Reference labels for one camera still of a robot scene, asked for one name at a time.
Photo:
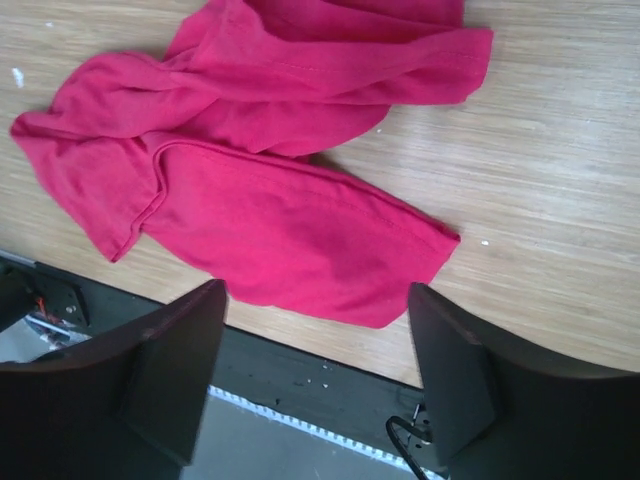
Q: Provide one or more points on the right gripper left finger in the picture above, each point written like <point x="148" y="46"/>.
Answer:
<point x="125" y="404"/>

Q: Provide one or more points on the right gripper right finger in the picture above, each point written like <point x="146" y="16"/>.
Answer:
<point x="503" y="407"/>

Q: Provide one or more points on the pink t-shirt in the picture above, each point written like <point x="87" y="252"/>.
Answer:
<point x="208" y="150"/>

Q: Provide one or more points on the white slotted cable duct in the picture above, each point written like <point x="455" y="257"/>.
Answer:
<point x="313" y="430"/>

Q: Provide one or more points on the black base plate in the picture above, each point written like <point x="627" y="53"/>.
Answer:
<point x="345" y="400"/>

